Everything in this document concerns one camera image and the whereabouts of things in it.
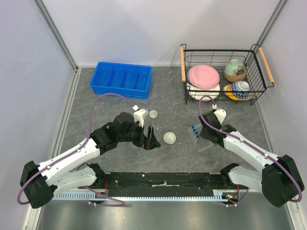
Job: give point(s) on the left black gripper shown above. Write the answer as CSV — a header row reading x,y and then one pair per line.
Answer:
x,y
149,143

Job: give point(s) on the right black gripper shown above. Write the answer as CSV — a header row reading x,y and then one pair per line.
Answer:
x,y
203,134

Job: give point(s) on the clear acrylic tube rack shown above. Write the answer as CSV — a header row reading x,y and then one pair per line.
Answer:
x,y
200,143

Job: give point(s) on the small white crucible cup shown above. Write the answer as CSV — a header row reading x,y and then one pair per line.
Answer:
x,y
153,114

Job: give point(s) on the blue plastic divided bin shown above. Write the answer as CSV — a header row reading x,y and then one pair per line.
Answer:
x,y
128,80

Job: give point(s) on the clear glass beaker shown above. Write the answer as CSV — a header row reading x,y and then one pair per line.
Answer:
x,y
157,130

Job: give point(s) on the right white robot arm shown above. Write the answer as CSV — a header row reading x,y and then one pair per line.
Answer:
x,y
277,177

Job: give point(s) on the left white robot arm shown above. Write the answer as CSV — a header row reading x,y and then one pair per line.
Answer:
x,y
41,182

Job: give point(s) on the white evaporating dish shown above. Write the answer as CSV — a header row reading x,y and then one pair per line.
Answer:
x,y
169,138

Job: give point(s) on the white bowl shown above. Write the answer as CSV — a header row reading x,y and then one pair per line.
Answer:
x,y
197,93

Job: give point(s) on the yellow bowl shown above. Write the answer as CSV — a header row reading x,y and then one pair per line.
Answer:
x,y
229,94

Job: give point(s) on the blue patterned bowl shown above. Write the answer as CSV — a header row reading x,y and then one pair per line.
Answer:
x,y
240,89

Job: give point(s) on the pink plate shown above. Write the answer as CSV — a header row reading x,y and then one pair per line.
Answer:
x,y
203,77

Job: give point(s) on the green brown ceramic bowl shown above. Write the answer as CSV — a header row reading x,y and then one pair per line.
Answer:
x,y
235,71

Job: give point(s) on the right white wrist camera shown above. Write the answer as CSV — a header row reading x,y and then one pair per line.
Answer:
x,y
219,113

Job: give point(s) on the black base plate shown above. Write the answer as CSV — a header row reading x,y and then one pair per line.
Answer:
x,y
162,183

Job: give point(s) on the black wire dish basket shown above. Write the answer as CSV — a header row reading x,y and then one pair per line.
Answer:
x,y
258,73

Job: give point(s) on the grey slotted cable duct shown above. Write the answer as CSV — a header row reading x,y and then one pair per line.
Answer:
x,y
86,195

